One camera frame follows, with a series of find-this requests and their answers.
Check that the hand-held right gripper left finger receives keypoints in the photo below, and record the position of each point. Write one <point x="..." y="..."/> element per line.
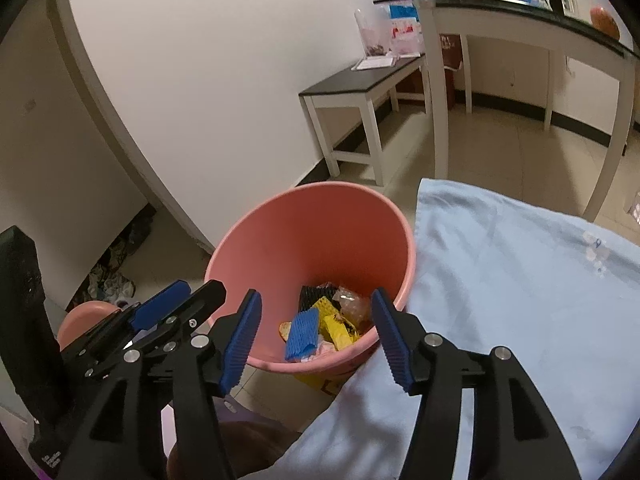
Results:
<point x="242" y="345"/>

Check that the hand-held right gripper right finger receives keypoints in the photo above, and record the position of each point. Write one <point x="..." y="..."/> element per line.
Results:
<point x="392" y="345"/>

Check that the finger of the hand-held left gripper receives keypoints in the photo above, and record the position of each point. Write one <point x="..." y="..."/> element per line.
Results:
<point x="162" y="302"/>
<point x="207" y="297"/>

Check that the yellow wrapper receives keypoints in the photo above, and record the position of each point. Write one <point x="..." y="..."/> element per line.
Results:
<point x="340" y="332"/>

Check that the blue foam net sleeve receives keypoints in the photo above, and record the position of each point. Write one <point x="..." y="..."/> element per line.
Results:
<point x="302" y="335"/>

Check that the black foam net sleeve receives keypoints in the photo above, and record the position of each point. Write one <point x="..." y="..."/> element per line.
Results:
<point x="312" y="296"/>

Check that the pink plastic bucket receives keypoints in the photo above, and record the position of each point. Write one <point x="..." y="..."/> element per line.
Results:
<point x="310" y="240"/>

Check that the pink plastic basin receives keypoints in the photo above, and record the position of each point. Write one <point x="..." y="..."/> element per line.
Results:
<point x="82" y="322"/>

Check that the pile of dark cloth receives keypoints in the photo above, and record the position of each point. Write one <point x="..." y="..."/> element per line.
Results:
<point x="117" y="260"/>

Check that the yellow cardboard box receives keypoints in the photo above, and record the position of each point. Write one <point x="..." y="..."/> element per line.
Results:
<point x="320" y="382"/>

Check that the light blue tablecloth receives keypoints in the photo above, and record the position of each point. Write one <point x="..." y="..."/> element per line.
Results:
<point x="500" y="270"/>

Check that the black-top white bench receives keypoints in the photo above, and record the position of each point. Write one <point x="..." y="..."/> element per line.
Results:
<point x="350" y="90"/>

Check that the white paper sheet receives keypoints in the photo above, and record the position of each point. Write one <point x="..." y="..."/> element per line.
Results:
<point x="372" y="63"/>

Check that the tall red box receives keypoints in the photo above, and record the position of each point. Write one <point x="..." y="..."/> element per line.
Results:
<point x="450" y="60"/>

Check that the red printed plastic bag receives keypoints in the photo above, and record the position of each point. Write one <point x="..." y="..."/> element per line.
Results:
<point x="405" y="35"/>

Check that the white glass-top table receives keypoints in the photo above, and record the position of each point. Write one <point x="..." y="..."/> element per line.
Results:
<point x="500" y="20"/>

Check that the red round fruit ornament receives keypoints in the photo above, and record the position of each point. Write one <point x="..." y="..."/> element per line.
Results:
<point x="605" y="22"/>

